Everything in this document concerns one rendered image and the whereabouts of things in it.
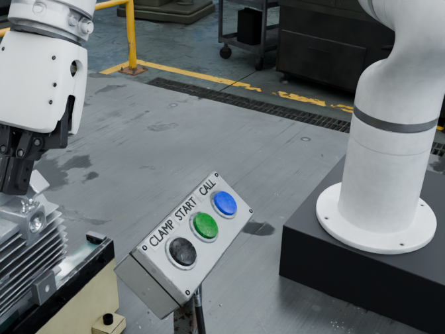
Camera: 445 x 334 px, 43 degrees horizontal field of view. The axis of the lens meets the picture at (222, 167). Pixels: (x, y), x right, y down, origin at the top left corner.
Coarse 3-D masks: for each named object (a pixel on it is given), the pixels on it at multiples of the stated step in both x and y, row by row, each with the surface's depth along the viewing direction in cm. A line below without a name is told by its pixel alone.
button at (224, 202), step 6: (222, 192) 63; (216, 198) 61; (222, 198) 62; (228, 198) 62; (216, 204) 61; (222, 204) 61; (228, 204) 62; (234, 204) 63; (222, 210) 61; (228, 210) 61; (234, 210) 62
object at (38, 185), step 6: (36, 174) 63; (30, 180) 62; (36, 180) 63; (42, 180) 63; (30, 186) 62; (36, 186) 62; (42, 186) 63; (48, 186) 63; (30, 192) 62; (36, 192) 62; (42, 192) 64; (30, 198) 63; (54, 270) 68; (60, 270) 69
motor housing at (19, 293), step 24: (48, 216) 64; (0, 240) 56; (24, 240) 60; (48, 240) 63; (0, 264) 57; (24, 264) 60; (48, 264) 65; (0, 288) 57; (24, 288) 61; (0, 312) 59
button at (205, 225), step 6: (198, 216) 58; (204, 216) 58; (210, 216) 59; (198, 222) 57; (204, 222) 58; (210, 222) 58; (198, 228) 57; (204, 228) 57; (210, 228) 58; (216, 228) 58; (204, 234) 57; (210, 234) 57; (216, 234) 58
